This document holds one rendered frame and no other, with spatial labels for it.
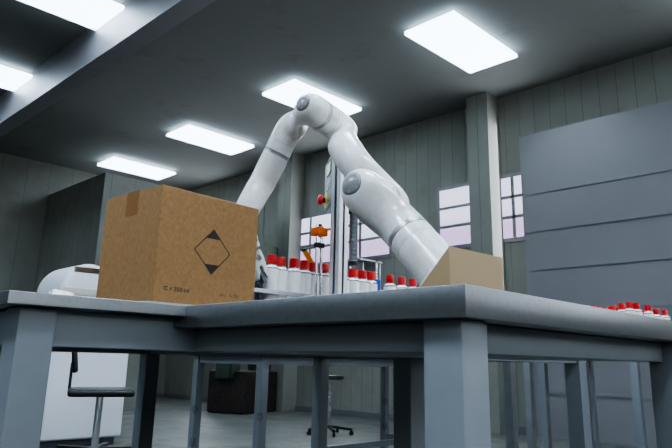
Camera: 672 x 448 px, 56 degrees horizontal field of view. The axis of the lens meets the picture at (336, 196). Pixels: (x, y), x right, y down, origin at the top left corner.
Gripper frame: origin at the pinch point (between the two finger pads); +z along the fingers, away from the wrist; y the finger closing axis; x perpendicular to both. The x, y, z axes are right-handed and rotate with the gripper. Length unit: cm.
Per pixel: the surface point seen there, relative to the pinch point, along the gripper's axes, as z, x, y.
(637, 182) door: 27, -570, 65
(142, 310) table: -14, 76, -65
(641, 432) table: 125, -190, -37
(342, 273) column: -0.1, -25.2, -16.0
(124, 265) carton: -21, 59, -30
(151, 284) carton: -16, 60, -42
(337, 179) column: -32.4, -34.1, -15.3
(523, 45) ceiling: -142, -523, 132
